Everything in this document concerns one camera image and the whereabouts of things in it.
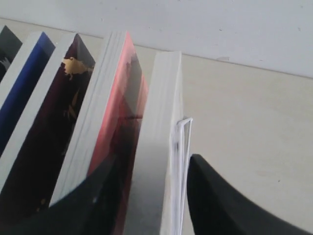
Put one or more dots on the black grey book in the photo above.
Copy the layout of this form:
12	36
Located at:
9	47

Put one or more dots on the red teal spine book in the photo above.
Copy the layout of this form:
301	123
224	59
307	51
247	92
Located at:
110	117

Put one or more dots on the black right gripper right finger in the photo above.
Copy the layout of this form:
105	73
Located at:
217	208

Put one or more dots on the dark blue book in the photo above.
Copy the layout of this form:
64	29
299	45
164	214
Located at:
20	80

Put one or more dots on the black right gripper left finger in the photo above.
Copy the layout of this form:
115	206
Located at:
96	207

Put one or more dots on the white wire book rack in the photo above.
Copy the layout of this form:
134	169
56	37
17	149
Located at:
179	163

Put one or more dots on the white grey spine book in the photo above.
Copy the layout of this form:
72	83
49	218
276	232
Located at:
150	206

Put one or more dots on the dark maroon book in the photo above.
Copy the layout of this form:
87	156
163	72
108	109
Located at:
31	161

